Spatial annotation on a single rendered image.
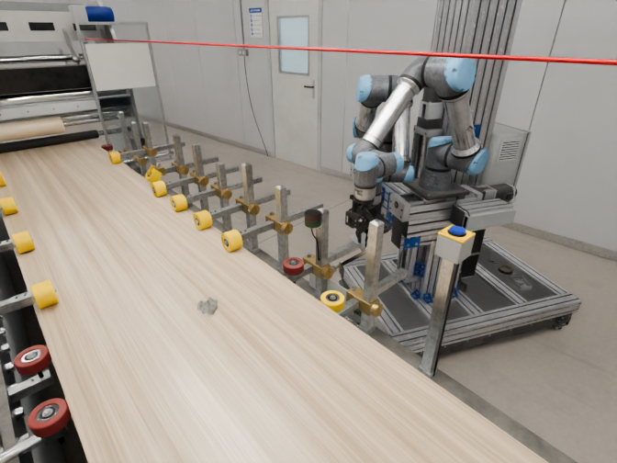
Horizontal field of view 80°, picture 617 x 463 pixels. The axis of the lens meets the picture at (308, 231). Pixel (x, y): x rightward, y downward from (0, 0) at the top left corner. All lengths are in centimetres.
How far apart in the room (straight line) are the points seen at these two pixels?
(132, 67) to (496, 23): 268
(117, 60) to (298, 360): 296
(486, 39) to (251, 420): 175
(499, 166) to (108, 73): 290
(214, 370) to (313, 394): 27
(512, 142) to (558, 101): 157
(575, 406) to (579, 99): 227
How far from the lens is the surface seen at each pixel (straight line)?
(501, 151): 216
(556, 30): 373
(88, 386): 115
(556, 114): 373
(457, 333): 228
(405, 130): 174
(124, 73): 357
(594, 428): 244
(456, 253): 102
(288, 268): 140
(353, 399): 99
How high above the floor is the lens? 169
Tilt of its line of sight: 28 degrees down
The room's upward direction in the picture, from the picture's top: straight up
